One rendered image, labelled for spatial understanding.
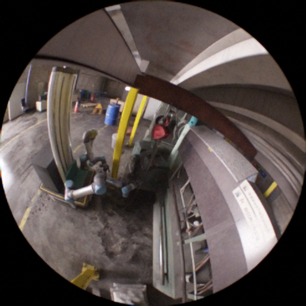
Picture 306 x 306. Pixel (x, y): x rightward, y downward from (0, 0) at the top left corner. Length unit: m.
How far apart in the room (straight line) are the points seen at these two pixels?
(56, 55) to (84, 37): 0.09
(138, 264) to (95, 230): 0.80
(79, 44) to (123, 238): 1.79
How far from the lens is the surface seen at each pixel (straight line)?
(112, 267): 1.68
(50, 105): 0.95
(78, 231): 1.72
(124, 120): 1.15
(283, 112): 0.60
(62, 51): 0.29
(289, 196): 2.17
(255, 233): 0.73
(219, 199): 0.81
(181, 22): 0.54
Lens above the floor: 1.63
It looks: 30 degrees down
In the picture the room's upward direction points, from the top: 24 degrees clockwise
